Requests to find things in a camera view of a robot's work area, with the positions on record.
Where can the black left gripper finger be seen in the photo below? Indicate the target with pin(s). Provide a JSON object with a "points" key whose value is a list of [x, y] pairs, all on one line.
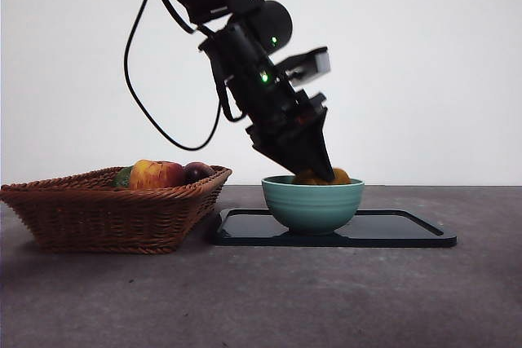
{"points": [[310, 148]]}

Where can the teal ribbed bowl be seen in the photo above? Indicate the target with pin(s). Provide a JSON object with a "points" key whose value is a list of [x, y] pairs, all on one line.
{"points": [[314, 205]]}

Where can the dark purple plum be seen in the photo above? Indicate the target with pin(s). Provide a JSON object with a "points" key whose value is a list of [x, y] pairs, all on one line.
{"points": [[197, 173]]}

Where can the dark rectangular tray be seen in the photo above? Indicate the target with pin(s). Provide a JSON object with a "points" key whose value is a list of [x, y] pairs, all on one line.
{"points": [[387, 230]]}

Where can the red yellow apple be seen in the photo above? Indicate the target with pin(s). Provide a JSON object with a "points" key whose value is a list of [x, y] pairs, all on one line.
{"points": [[157, 174]]}

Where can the green avocado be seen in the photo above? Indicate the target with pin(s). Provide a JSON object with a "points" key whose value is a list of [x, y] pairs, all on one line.
{"points": [[123, 177]]}

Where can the brown wicker basket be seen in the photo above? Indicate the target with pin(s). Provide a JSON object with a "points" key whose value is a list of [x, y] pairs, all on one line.
{"points": [[102, 217]]}

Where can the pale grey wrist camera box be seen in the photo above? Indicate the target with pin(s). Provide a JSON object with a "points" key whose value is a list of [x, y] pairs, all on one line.
{"points": [[314, 64]]}

